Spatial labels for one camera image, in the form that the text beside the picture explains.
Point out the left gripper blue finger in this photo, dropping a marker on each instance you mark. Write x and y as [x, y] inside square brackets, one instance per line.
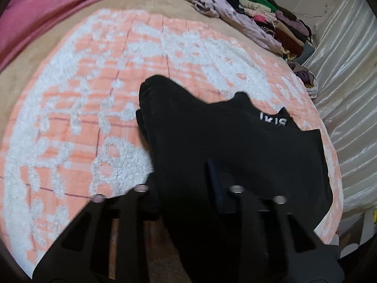
[218, 189]

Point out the black sweater orange cuffs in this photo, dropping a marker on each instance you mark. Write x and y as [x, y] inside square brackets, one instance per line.
[275, 177]

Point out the white bag with clothes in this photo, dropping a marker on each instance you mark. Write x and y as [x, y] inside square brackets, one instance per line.
[309, 80]

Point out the stack of folded clothes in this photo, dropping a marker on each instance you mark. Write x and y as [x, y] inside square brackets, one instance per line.
[284, 26]

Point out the peach white plaid blanket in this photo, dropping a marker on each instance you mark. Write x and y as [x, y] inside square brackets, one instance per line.
[73, 133]

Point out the white satin curtain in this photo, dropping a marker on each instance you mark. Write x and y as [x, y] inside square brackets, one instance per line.
[344, 64]

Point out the lilac crumpled garment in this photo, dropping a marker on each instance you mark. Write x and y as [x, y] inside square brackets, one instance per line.
[222, 9]

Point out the beige plush bed sheet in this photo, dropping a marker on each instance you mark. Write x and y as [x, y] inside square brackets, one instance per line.
[17, 74]

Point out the pink velvet duvet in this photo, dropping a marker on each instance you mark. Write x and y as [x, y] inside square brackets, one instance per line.
[25, 20]

